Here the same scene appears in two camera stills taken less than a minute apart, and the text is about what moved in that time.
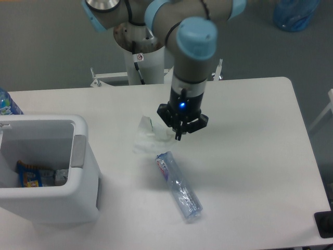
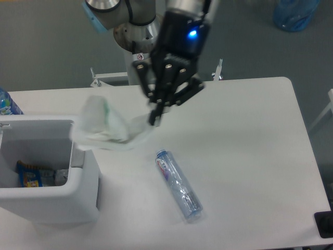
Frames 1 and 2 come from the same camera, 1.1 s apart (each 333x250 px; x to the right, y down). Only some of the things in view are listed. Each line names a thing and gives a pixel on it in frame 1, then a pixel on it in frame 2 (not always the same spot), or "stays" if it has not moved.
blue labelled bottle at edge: [8, 106] stays
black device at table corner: [324, 221] stays
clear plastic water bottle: [190, 204] stays
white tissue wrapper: [148, 139] → [101, 126]
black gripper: [183, 108] → [175, 55]
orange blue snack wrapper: [29, 176] stays
